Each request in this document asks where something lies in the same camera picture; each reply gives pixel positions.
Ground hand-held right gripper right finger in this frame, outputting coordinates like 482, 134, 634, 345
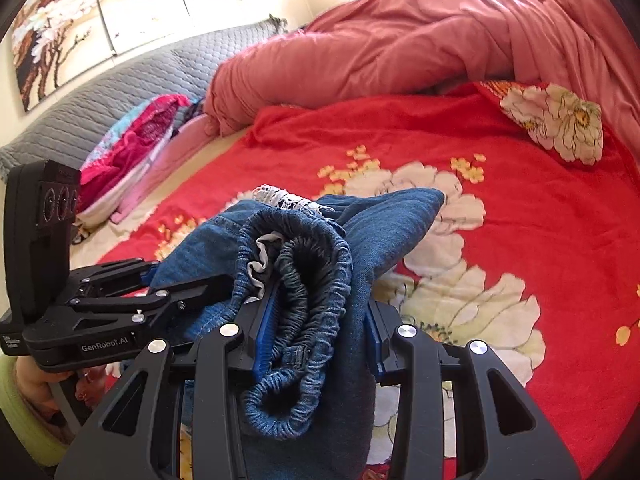
364, 302, 583, 480

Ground floral wall painting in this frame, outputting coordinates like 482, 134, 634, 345
10, 0, 301, 113

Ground pink quilt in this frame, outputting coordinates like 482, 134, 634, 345
202, 0, 640, 137

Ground cream bed mattress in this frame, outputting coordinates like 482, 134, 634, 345
70, 127, 253, 257

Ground grey quilted headboard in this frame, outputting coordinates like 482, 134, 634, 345
0, 17, 290, 177

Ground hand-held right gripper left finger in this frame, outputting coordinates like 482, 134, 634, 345
55, 280, 281, 480

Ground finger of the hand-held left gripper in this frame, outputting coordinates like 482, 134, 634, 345
72, 257, 162, 293
69, 272, 238, 328

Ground person's left forearm green sleeve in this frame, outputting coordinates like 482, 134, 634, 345
0, 355, 71, 467

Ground blue denim pants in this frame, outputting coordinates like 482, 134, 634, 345
150, 185, 447, 480

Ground pink pillow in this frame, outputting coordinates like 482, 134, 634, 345
110, 112, 217, 226

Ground red floral blanket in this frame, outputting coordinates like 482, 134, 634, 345
95, 80, 640, 480

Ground person's left hand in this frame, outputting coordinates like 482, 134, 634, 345
15, 357, 123, 431

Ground magenta floral cloth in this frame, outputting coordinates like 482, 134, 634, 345
77, 94, 195, 217

